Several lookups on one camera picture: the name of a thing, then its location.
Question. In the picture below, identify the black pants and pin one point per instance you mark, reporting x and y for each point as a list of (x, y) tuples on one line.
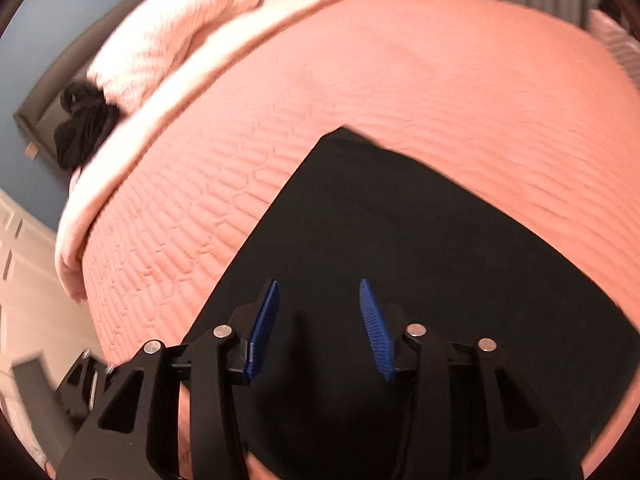
[(400, 220)]

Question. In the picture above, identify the pink suitcase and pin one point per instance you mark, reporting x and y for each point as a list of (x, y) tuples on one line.
[(617, 45)]

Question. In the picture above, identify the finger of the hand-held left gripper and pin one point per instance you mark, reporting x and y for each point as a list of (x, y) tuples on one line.
[(40, 405), (75, 385)]

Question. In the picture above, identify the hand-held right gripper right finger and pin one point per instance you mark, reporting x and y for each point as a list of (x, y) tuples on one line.
[(377, 330)]

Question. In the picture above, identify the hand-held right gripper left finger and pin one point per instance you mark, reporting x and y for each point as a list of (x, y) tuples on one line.
[(262, 330)]

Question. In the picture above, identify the floral white pillow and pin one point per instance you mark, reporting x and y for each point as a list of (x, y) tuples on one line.
[(175, 25)]

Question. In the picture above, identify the bed with pink quilted cover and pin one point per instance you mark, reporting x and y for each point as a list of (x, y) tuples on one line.
[(400, 60)]

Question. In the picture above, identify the dark cloth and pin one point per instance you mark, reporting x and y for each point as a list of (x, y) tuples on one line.
[(82, 135)]

